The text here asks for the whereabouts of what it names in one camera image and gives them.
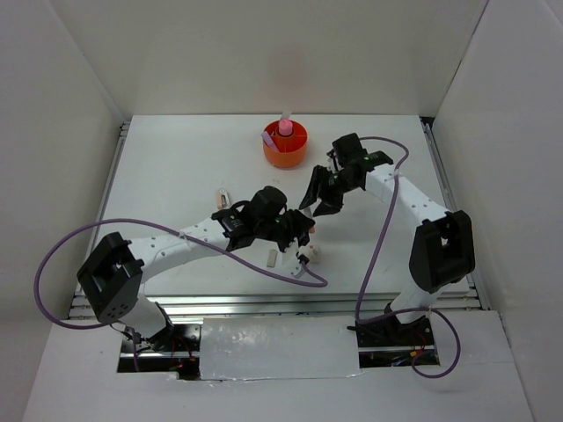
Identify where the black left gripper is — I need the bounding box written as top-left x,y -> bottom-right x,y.
255,208 -> 315,258

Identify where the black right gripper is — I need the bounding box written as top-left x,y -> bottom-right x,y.
299,164 -> 359,216

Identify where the pink glue bottle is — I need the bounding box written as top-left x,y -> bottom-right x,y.
277,119 -> 293,136

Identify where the purple highlighter marker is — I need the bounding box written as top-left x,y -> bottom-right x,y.
261,131 -> 278,151

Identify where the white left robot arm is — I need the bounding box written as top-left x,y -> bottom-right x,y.
77,186 -> 314,351

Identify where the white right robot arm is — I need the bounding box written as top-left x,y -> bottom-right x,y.
299,133 -> 475,345

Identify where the white eraser with red label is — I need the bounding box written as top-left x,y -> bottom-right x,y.
307,244 -> 322,264

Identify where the grey eraser block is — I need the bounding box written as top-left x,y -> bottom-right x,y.
266,249 -> 278,268

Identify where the orange round desk organizer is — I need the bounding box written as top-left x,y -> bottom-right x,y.
262,120 -> 309,169

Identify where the white foam board cover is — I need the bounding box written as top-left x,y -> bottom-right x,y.
200,316 -> 361,381

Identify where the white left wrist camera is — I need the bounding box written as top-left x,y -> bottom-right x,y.
284,247 -> 314,279

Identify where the aluminium table frame rail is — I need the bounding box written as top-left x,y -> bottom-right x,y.
68,114 -> 492,317

